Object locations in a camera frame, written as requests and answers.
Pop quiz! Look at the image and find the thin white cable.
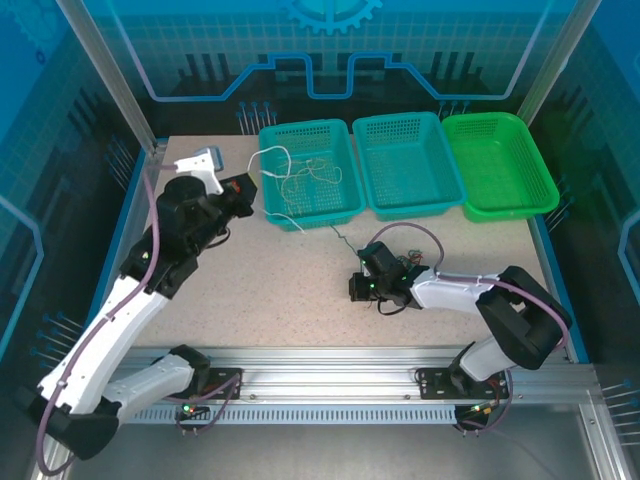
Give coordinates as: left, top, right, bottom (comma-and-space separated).
248, 145, 307, 235

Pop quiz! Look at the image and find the thin green cable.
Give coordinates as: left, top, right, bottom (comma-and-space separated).
329, 224, 364, 259

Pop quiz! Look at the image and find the empty teal plastic basket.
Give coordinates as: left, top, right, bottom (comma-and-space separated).
352, 110, 469, 224

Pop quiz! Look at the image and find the small connector with lights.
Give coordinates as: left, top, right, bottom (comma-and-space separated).
455, 398, 502, 437
175, 397, 210, 437

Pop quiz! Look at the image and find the green plastic basket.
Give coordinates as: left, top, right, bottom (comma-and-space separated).
440, 112, 560, 224

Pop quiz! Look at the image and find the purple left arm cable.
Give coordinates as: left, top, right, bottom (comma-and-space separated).
35, 162, 245, 476

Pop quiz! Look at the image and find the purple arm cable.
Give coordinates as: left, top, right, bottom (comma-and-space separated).
35, 162, 245, 476
369, 222, 571, 436

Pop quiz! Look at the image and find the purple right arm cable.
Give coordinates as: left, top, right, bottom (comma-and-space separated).
369, 222, 571, 436

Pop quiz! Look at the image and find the teal basket holding cables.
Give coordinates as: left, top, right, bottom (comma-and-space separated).
258, 118, 367, 234

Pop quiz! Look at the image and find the aluminium extrusion rail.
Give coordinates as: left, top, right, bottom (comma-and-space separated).
64, 344, 601, 407

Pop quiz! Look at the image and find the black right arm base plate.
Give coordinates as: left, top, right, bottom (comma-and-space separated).
415, 367, 511, 401

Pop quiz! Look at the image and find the slotted grey cable duct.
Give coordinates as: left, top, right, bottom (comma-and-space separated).
119, 403, 461, 427

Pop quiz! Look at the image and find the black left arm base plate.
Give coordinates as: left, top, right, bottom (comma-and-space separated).
199, 367, 245, 401

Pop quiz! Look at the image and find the aluminium frame post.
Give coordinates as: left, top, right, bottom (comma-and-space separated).
517, 0, 604, 121
54, 0, 169, 156

